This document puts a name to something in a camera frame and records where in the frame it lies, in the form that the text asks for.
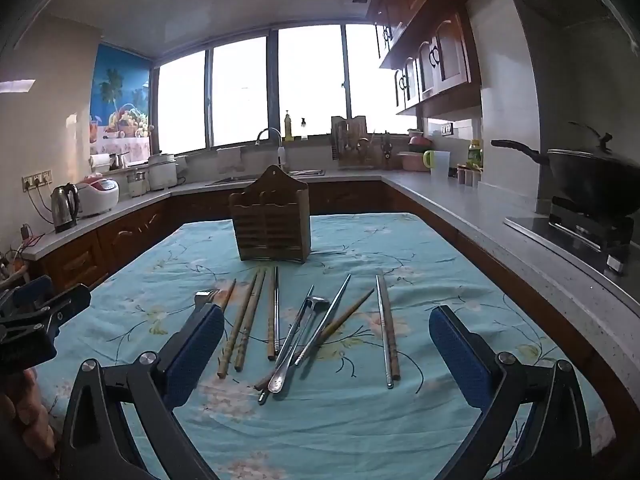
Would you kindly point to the paper towel roll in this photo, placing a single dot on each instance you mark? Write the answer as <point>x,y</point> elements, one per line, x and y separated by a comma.
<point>100,163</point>

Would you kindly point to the light bamboo chopstick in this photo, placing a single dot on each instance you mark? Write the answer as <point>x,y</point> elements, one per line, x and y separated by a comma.
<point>251,320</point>
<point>239,322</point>

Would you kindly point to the white soap dispenser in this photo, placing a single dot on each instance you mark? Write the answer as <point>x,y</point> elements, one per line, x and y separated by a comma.
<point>281,159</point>

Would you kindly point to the metal spoon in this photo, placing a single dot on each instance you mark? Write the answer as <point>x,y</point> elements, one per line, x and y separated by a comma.
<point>276,380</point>

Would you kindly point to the small clear bottle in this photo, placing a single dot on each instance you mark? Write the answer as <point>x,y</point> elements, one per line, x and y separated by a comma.
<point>302,129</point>

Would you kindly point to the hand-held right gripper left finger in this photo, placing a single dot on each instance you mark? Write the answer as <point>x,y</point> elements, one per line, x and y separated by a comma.
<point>200,347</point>

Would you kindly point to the tropical fruit wall poster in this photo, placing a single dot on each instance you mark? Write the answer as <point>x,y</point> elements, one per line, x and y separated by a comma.
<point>120,102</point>

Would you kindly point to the grey kitchen countertop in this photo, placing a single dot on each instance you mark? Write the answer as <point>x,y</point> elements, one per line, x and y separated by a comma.
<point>450,200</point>

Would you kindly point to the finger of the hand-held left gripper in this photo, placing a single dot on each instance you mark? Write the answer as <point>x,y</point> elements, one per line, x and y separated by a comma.
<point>35,292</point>
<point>70,302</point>

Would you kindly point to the white pink rice cooker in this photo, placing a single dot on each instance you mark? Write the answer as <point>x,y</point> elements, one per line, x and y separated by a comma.
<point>99,197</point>

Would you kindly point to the person's left hand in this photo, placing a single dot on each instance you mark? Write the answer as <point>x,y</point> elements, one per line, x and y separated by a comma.
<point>27,412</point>

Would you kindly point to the steel kitchen sink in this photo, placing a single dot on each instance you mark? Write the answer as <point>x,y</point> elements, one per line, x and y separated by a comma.
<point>235,179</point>

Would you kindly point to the row of spice jars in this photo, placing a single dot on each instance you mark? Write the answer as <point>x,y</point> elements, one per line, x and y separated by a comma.
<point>467,175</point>

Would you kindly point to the ceiling light panel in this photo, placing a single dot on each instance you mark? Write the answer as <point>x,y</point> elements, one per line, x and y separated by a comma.
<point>15,86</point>

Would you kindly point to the curved sink faucet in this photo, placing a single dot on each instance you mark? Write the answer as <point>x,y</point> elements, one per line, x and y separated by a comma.
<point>267,135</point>

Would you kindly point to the black wok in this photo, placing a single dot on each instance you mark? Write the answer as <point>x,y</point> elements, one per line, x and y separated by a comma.
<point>595,180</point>

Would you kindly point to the wall power sockets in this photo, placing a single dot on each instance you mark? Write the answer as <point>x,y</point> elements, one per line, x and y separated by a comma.
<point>37,179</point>

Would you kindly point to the steel electric kettle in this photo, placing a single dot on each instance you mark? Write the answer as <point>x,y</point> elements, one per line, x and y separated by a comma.
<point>65,207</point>

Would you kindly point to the wooden wall cabinets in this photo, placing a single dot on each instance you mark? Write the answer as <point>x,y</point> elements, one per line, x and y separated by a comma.
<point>450,55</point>

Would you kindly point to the dark wooden chopstick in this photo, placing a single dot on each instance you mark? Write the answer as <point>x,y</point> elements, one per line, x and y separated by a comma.
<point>271,315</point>

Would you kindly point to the gas stove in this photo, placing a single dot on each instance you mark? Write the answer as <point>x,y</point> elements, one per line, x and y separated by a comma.
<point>580,240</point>

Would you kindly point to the blue floral tablecloth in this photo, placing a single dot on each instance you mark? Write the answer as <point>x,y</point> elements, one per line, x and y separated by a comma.
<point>350,435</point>

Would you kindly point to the metal chopstick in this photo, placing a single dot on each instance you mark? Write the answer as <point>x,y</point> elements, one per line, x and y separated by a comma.
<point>384,335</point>
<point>325,317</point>
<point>276,305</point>

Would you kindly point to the wooden utensil holder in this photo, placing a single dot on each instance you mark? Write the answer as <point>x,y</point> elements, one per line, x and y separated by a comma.
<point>270,230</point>

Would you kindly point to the glass jar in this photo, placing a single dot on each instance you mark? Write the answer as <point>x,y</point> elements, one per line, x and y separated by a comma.
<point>137,183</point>

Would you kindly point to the kitchen window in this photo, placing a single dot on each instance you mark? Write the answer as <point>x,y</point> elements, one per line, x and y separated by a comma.
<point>240,90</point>

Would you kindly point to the brown wooden chopstick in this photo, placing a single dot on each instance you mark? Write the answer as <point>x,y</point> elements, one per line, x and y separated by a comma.
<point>345,316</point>
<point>391,330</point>
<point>228,294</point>

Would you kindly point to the pink stacked containers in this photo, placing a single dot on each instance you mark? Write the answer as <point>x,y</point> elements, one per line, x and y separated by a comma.
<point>415,157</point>

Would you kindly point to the white cooking pot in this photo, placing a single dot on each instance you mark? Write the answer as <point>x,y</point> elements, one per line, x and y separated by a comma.
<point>162,170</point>

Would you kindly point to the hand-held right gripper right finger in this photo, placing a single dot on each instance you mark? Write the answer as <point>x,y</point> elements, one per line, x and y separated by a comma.
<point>460,360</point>

